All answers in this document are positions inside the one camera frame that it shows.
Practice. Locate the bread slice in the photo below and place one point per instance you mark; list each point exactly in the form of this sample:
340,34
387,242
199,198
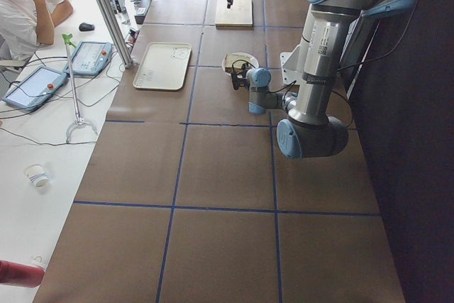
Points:
234,62

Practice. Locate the white round plate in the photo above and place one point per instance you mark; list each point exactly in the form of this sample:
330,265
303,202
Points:
253,63

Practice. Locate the wooden cutting board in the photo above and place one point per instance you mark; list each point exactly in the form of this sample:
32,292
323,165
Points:
240,14

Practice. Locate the cream bear serving tray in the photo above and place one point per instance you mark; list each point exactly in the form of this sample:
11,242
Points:
163,66

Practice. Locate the black computer mouse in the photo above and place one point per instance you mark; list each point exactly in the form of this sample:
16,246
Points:
84,27

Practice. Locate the far teach pendant tablet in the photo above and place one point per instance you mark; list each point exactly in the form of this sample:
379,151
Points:
89,58

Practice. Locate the teach pendant tablet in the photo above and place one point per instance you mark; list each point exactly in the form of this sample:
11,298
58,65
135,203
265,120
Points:
35,89
89,58

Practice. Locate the seated person white shirt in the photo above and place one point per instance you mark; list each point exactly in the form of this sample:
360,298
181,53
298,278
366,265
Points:
28,24

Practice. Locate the near teach pendant tablet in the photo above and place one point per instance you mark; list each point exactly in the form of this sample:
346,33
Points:
35,89

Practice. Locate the paper cup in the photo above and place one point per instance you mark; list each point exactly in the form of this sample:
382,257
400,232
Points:
36,175

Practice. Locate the red bottle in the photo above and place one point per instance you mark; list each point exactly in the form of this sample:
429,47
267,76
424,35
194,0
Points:
16,274

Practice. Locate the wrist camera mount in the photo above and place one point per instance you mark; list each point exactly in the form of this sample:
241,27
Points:
237,80

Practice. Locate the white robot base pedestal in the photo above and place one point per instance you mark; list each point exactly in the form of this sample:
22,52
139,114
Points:
288,61

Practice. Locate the aluminium frame post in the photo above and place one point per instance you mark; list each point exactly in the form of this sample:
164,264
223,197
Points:
115,33

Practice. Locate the green handled reacher grabber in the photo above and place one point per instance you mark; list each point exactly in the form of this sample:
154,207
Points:
79,121

